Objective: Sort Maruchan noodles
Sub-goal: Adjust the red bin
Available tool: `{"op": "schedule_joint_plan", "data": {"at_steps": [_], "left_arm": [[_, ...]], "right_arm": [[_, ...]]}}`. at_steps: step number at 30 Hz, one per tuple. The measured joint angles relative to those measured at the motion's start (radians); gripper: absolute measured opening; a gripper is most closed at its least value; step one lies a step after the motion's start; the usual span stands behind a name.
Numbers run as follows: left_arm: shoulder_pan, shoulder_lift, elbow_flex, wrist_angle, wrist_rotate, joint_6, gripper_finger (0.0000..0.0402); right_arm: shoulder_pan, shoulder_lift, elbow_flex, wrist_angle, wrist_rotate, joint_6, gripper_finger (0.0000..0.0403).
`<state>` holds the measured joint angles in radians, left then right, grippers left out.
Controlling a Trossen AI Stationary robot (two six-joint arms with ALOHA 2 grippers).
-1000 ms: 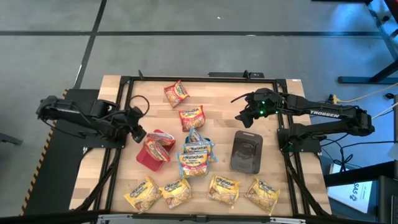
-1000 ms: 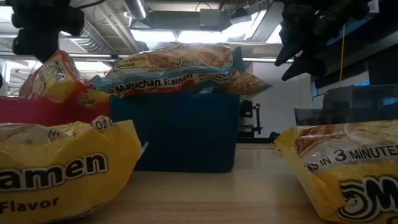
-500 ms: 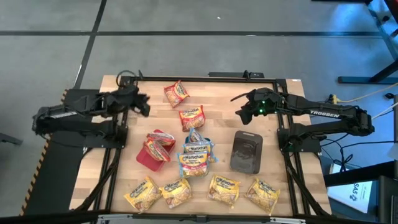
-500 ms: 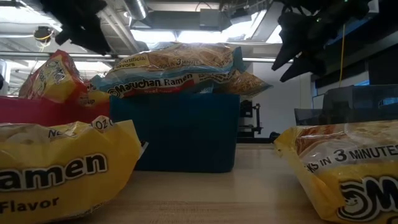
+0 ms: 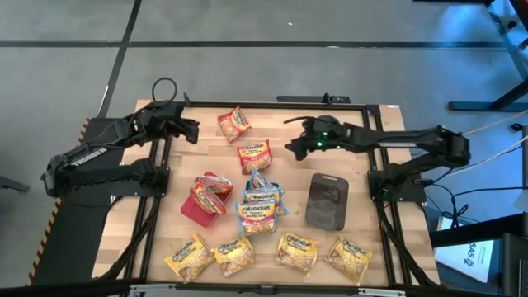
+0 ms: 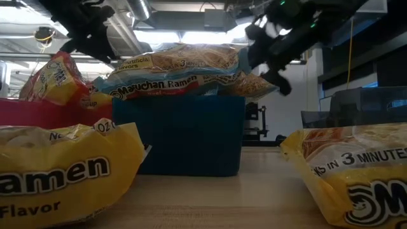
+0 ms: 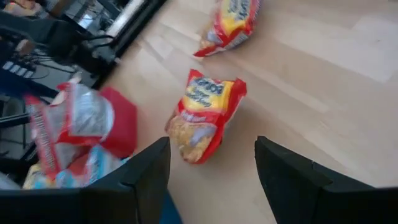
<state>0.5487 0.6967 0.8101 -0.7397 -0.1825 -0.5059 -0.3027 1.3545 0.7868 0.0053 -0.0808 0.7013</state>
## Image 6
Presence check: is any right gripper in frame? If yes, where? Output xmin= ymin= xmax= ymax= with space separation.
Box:
xmin=246 ymin=22 xmax=328 ymax=96

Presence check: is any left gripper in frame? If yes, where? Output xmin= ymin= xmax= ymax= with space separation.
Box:
xmin=59 ymin=6 xmax=116 ymax=64

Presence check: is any red Maruchan beef ramen pack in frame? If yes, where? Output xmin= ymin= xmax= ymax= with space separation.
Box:
xmin=78 ymin=83 xmax=114 ymax=111
xmin=18 ymin=50 xmax=90 ymax=106

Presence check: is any grey translucent plastic bin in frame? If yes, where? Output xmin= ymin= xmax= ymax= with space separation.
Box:
xmin=300 ymin=85 xmax=407 ymax=130

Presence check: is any blue plastic bin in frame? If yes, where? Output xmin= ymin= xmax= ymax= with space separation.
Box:
xmin=111 ymin=95 xmax=247 ymax=177

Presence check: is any yellow Maruchan chicken ramen pack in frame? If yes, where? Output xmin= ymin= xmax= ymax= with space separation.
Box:
xmin=279 ymin=122 xmax=407 ymax=229
xmin=0 ymin=117 xmax=152 ymax=229

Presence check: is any black equipment stand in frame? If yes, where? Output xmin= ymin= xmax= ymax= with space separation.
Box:
xmin=243 ymin=101 xmax=287 ymax=147

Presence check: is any grey ceiling ventilation box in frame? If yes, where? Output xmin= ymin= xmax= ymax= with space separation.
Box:
xmin=203 ymin=8 xmax=238 ymax=32

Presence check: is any bright ceiling light panel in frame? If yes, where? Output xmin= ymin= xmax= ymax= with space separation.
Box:
xmin=133 ymin=28 xmax=252 ymax=45

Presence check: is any red plastic bin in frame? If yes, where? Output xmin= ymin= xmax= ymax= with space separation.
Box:
xmin=0 ymin=97 xmax=114 ymax=130

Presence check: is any white ceiling box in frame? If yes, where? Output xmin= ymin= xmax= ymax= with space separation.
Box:
xmin=355 ymin=0 xmax=389 ymax=14

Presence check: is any black device with yellow cable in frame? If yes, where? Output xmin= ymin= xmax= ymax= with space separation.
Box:
xmin=33 ymin=26 xmax=57 ymax=50

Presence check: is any silver ventilation duct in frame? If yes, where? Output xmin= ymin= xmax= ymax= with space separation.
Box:
xmin=104 ymin=0 xmax=153 ymax=55

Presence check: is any yellow hanging cable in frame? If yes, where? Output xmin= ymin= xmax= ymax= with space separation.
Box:
xmin=345 ymin=17 xmax=354 ymax=85

